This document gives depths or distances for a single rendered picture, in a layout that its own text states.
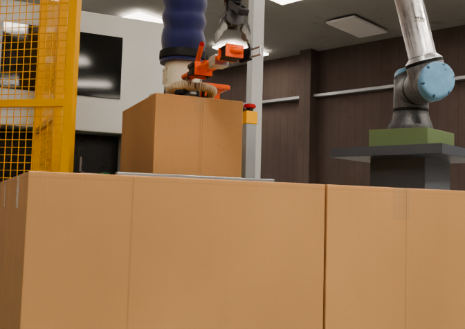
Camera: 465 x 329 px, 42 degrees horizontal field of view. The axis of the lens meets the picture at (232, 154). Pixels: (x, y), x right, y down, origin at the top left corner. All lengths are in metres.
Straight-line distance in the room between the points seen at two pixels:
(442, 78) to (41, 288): 1.87
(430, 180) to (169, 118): 1.11
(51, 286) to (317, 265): 0.53
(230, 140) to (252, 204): 1.43
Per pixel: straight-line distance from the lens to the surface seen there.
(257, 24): 6.00
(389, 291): 1.39
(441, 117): 12.14
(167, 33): 2.89
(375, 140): 2.67
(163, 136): 2.51
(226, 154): 2.60
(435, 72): 2.53
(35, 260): 1.09
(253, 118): 3.25
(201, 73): 2.63
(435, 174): 2.66
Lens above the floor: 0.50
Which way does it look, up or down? 5 degrees up
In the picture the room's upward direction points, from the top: 2 degrees clockwise
